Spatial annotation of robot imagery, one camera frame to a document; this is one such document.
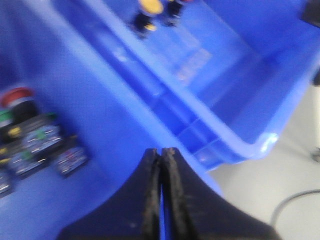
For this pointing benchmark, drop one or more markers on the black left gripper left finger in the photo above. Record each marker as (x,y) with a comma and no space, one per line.
(132,213)

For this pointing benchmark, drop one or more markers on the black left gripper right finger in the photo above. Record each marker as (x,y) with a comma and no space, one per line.
(193,211)

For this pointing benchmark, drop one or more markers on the yellow mushroom push button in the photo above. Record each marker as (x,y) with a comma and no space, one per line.
(142,23)

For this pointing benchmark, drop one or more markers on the red mushroom push button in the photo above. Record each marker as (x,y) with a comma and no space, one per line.
(173,11)

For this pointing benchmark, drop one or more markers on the blue plastic crate right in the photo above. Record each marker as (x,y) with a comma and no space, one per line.
(224,80)

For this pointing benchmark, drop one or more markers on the blue plastic crate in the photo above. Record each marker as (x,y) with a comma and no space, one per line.
(41,50)
(224,80)

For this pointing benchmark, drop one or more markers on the red push button in crate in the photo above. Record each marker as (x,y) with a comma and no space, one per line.
(20,102)

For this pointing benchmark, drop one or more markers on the green push button in crate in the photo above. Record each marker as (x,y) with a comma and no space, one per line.
(6,118)

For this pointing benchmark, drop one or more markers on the blue plastic crate left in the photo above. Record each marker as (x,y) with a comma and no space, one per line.
(41,50)

